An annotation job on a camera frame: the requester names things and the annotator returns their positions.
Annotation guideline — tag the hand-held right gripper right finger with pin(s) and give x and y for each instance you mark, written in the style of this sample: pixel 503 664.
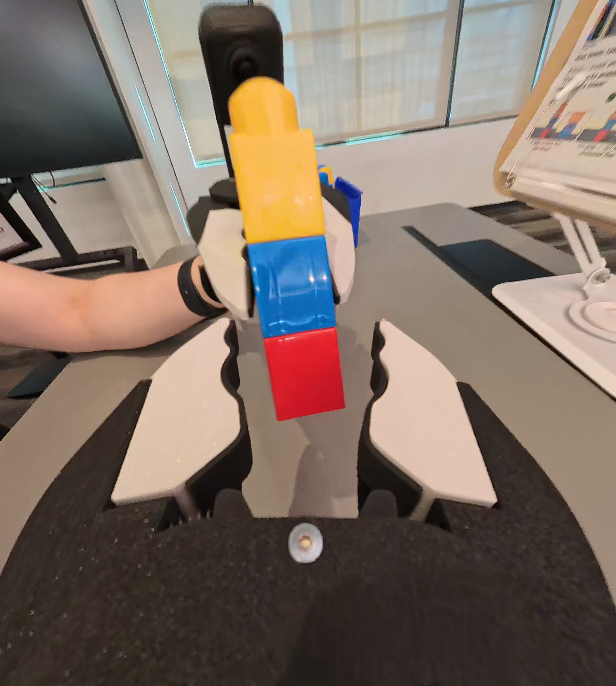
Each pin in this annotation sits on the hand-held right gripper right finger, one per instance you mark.
pixel 431 429

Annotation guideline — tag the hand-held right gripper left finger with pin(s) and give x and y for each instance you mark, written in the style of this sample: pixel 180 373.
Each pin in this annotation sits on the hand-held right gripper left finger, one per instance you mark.
pixel 179 429

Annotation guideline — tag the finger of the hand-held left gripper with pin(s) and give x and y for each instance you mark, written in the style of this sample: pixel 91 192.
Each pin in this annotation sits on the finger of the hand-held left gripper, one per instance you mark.
pixel 342 252
pixel 225 268

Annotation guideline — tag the blue plastic bin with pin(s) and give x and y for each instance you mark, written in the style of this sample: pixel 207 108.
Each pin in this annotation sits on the blue plastic bin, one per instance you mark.
pixel 350 214

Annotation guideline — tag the blue mega block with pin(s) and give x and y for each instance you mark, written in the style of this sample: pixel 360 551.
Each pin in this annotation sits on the blue mega block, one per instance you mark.
pixel 292 289

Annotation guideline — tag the yellow mega block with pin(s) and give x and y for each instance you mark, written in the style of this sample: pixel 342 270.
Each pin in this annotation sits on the yellow mega block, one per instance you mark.
pixel 275 182

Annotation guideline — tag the red mega block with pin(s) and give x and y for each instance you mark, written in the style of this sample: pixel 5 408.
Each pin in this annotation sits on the red mega block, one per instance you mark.
pixel 305 375

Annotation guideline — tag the person's left forearm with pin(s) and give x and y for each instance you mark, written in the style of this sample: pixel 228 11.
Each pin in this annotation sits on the person's left forearm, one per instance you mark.
pixel 72 311

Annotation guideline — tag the wooden document stand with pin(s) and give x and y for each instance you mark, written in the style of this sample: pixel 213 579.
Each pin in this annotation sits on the wooden document stand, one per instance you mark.
pixel 554 321

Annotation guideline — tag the black monitor on stand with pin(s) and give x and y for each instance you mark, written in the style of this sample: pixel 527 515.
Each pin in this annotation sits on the black monitor on stand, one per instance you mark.
pixel 45 80

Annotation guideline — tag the printed instruction sheet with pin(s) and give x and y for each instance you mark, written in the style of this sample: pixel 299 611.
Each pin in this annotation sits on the printed instruction sheet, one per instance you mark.
pixel 597 69

